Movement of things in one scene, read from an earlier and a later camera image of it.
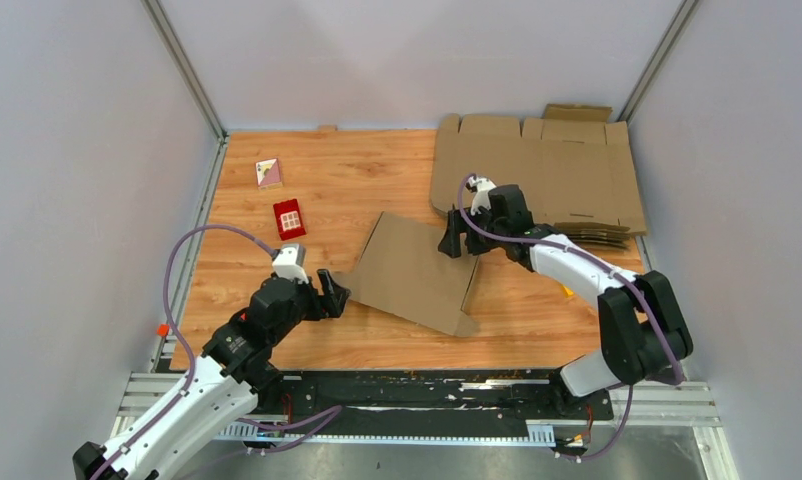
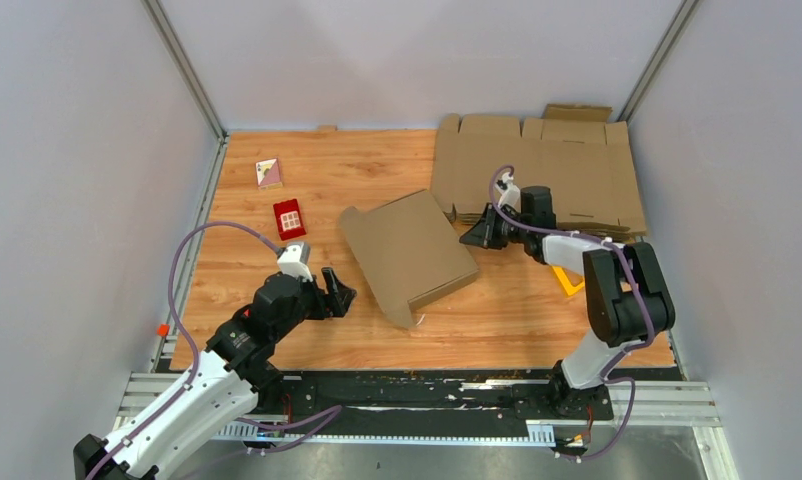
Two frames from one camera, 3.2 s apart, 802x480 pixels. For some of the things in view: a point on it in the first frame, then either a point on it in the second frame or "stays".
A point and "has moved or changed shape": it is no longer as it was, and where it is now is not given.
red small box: [289, 219] stays
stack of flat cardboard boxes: [574, 165] stays
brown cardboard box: [404, 273] has moved or changed shape
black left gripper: [330, 304] stays
